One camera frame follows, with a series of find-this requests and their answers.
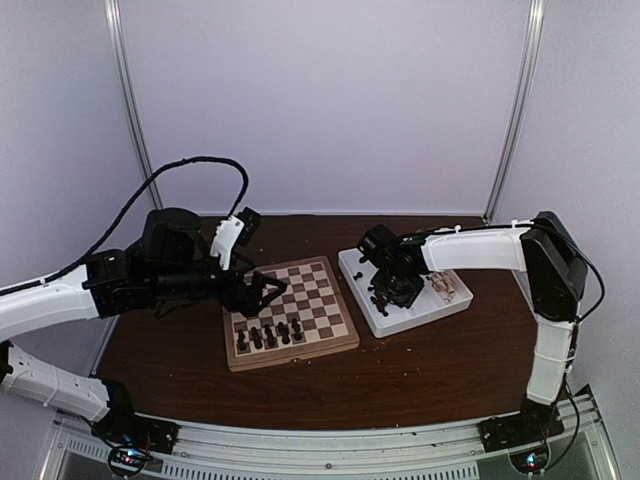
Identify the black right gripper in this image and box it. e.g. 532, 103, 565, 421
371, 266, 425, 308

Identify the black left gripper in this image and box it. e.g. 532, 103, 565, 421
150, 249, 287, 317

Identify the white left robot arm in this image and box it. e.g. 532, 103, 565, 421
1, 208, 286, 444

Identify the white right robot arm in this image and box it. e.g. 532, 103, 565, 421
356, 211, 589, 442

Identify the dark chess piece crossing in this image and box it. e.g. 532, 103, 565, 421
370, 296, 389, 317

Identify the pile of white chess pieces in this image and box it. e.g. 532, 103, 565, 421
429, 272, 456, 304

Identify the wooden chess board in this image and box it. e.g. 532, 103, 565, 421
222, 256, 360, 372

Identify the white plastic divided tray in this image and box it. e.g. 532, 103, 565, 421
338, 248, 474, 338

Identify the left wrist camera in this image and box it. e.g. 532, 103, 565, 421
209, 207, 261, 271

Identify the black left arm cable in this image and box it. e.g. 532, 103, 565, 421
0, 156, 250, 294

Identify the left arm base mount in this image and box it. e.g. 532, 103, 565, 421
92, 380, 179, 454

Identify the aluminium front rail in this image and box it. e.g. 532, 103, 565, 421
36, 392, 621, 479

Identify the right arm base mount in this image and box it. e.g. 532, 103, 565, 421
478, 397, 565, 453

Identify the right aluminium frame post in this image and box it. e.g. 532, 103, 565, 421
483, 0, 546, 224

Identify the aluminium frame post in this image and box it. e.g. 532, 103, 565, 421
104, 0, 153, 180
483, 0, 546, 224

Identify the left aluminium frame post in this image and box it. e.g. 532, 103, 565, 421
104, 0, 153, 180

